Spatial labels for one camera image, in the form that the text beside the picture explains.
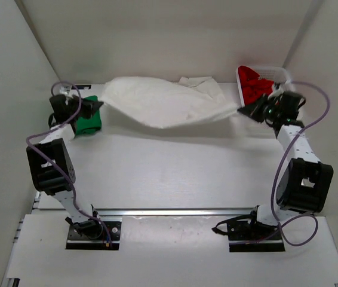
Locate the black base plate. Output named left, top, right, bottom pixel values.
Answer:
left=211, top=216, right=285, bottom=253
left=66, top=219, right=122, bottom=251

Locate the white plastic laundry basket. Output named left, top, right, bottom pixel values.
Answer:
left=235, top=66, right=294, bottom=106

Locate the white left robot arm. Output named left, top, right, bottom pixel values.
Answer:
left=26, top=94, right=104, bottom=239

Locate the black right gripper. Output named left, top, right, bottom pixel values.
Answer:
left=239, top=94, right=284, bottom=124

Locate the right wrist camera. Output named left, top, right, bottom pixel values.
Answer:
left=268, top=81, right=289, bottom=98

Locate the aluminium rail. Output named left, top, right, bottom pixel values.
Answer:
left=97, top=207, right=253, bottom=216

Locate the dark table label sticker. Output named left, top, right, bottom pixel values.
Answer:
left=71, top=84, right=92, bottom=90

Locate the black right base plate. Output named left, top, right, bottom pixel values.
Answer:
left=211, top=216, right=285, bottom=253

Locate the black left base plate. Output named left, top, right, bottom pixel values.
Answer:
left=66, top=219, right=122, bottom=251

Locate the white t-shirt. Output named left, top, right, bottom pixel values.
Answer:
left=100, top=77, right=238, bottom=129

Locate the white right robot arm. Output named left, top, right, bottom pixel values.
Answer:
left=238, top=91, right=333, bottom=239

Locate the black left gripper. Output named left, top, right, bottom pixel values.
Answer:
left=67, top=94, right=103, bottom=121

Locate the red t-shirt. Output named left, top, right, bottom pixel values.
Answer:
left=238, top=66, right=275, bottom=106

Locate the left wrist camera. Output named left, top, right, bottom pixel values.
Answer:
left=62, top=93, right=78, bottom=100

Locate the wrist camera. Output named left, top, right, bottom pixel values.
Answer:
left=62, top=93, right=78, bottom=100
left=268, top=81, right=289, bottom=98

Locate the green t-shirt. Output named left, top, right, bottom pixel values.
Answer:
left=75, top=95, right=102, bottom=136

